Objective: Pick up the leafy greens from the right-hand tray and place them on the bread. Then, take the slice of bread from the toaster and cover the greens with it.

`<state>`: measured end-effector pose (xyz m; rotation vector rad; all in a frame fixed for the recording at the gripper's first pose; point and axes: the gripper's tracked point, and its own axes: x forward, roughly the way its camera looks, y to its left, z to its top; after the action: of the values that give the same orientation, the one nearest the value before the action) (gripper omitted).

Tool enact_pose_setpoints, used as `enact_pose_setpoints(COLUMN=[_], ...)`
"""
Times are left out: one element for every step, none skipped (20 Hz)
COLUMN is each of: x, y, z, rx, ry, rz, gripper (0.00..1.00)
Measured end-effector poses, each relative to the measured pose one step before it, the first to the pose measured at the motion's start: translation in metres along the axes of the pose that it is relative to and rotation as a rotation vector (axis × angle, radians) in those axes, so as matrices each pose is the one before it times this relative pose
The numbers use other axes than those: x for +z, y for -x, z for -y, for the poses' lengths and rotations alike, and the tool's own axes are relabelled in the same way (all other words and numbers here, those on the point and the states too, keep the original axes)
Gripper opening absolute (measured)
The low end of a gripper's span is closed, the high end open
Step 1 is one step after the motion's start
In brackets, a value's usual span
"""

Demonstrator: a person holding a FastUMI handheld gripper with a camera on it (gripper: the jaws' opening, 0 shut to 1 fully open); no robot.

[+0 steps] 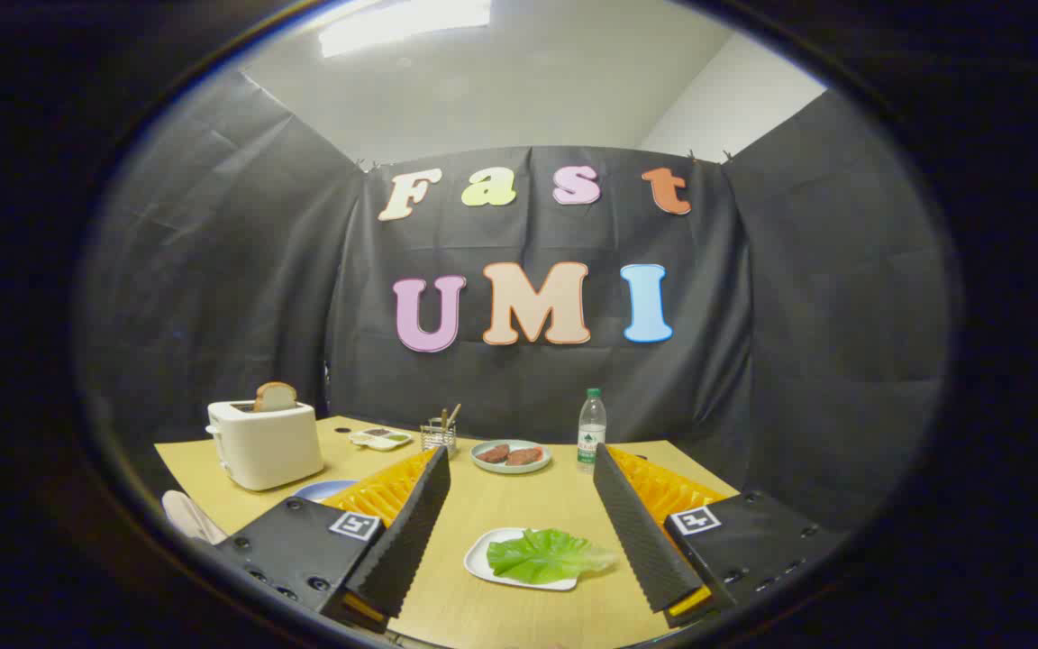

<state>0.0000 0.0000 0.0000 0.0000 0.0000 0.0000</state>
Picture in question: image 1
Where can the pale wooden stick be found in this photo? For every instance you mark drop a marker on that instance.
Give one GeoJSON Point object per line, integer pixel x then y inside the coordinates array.
{"type": "Point", "coordinates": [453, 415]}

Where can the white square plate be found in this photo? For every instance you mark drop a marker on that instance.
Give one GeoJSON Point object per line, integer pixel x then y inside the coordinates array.
{"type": "Point", "coordinates": [478, 559]}

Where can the pale green round plate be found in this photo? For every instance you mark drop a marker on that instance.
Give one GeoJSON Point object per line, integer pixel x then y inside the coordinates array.
{"type": "Point", "coordinates": [510, 467]}

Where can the white divided condiment dish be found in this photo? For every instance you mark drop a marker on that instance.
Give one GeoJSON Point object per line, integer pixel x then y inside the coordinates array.
{"type": "Point", "coordinates": [384, 442]}

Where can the brown meat patty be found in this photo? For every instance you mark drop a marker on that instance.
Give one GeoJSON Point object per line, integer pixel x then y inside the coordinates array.
{"type": "Point", "coordinates": [524, 456]}
{"type": "Point", "coordinates": [493, 452]}

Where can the blue round plate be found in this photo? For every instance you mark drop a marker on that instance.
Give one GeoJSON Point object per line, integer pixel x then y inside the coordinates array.
{"type": "Point", "coordinates": [321, 490]}

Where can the pale beige cloth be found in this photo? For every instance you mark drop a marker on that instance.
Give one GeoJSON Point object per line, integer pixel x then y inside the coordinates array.
{"type": "Point", "coordinates": [190, 516]}

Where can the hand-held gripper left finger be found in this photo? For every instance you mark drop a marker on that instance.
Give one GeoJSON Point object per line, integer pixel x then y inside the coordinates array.
{"type": "Point", "coordinates": [411, 532]}

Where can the clear plastic water bottle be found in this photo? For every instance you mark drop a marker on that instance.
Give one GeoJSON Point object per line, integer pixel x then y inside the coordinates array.
{"type": "Point", "coordinates": [591, 433]}

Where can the green lettuce leaf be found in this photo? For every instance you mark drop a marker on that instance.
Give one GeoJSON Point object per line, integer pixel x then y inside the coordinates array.
{"type": "Point", "coordinates": [546, 554]}

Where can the toasted bread slice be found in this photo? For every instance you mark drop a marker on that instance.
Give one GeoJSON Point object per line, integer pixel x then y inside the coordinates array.
{"type": "Point", "coordinates": [276, 397]}

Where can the white toaster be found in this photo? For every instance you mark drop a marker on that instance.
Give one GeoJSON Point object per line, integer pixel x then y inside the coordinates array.
{"type": "Point", "coordinates": [267, 446]}

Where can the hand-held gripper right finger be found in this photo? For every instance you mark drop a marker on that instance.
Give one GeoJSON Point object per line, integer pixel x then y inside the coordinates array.
{"type": "Point", "coordinates": [636, 532]}

